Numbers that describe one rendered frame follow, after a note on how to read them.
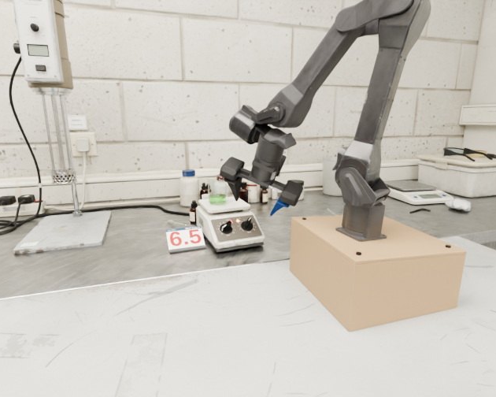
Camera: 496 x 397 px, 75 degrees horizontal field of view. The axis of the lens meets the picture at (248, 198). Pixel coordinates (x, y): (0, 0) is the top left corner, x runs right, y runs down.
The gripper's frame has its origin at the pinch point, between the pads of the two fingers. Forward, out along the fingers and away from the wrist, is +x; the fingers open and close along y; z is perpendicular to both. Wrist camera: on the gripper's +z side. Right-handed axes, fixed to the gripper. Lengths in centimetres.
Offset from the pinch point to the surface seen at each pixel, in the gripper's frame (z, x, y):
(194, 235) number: -6.8, 14.2, 11.6
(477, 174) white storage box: 77, 10, -68
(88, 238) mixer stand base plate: -16.7, 21.5, 37.0
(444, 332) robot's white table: -21.2, -8.1, -38.0
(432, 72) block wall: 125, -9, -41
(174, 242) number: -11.2, 14.6, 14.8
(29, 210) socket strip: -8, 38, 71
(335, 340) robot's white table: -29.4, -5.8, -23.0
